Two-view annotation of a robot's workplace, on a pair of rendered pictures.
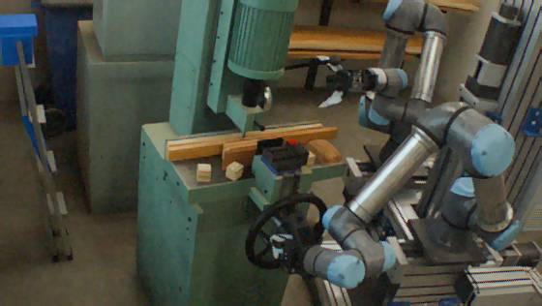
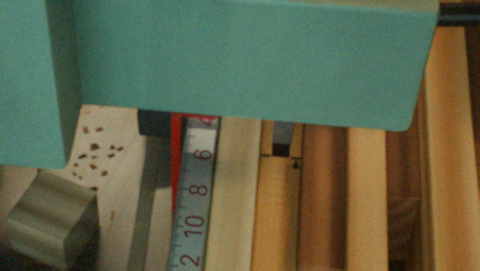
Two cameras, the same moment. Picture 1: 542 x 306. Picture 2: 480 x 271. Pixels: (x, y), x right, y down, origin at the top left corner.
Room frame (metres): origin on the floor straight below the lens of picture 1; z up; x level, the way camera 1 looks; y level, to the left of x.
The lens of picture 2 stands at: (1.32, 0.35, 1.34)
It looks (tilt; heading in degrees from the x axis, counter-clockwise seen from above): 50 degrees down; 311
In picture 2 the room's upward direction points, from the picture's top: straight up
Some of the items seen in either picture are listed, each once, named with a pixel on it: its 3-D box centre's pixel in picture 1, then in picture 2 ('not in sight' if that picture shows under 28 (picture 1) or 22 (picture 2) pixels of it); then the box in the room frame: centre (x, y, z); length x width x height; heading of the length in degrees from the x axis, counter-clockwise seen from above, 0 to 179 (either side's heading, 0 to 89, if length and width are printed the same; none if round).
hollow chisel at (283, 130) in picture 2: not in sight; (286, 101); (1.50, 0.08, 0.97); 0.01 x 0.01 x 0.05; 35
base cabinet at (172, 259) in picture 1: (208, 246); not in sight; (1.60, 0.15, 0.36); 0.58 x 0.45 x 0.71; 35
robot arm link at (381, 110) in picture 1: (386, 107); not in sight; (1.60, -0.38, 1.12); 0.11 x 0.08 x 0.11; 80
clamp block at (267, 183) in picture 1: (281, 175); not in sight; (1.36, -0.06, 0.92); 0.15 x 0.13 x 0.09; 125
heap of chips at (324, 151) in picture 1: (324, 148); not in sight; (1.59, -0.20, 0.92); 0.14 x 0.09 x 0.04; 35
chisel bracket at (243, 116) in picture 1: (244, 113); (249, 11); (1.52, 0.09, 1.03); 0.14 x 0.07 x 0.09; 35
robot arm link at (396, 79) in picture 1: (389, 80); not in sight; (1.61, -0.36, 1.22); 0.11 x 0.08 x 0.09; 125
